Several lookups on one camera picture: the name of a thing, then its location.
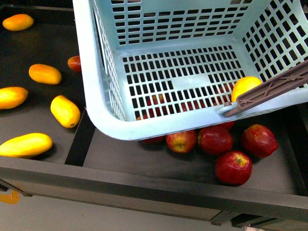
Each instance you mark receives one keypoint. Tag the light blue plastic basket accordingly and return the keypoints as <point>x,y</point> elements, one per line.
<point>154,67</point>

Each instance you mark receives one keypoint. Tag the yellow mango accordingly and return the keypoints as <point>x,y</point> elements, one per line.
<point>65,111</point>
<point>26,146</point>

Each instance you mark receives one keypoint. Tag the yellow lemon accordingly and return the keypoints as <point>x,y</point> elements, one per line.
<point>243,85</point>

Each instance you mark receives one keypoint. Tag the brown basket handle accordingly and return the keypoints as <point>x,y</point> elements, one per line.
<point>274,87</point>

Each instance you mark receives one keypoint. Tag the red apple under basket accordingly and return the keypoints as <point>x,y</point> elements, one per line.
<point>154,140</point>

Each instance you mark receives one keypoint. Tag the red apple behind basket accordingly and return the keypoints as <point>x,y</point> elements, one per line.
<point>74,63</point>

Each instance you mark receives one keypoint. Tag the orange mango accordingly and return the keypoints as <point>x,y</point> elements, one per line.
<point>45,74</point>
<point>18,22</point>

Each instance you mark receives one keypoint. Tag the yellow mango left edge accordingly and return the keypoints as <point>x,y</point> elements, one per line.
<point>12,97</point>

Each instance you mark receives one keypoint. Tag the orange mango top left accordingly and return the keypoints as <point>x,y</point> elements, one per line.
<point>18,22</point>

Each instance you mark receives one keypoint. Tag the red yellow apple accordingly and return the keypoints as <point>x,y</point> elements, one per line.
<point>182,142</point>

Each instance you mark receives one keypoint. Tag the dark red apple middle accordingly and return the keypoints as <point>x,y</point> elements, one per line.
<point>215,140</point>

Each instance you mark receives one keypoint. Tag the red apple front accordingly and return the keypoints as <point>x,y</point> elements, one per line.
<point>233,168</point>

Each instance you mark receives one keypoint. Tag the red apple right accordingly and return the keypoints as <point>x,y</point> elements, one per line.
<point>259,141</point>

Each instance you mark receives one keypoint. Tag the dark wooden display stand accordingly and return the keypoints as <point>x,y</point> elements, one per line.
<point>86,165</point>

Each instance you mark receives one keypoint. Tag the orange floor tape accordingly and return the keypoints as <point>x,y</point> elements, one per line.
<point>12,198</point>

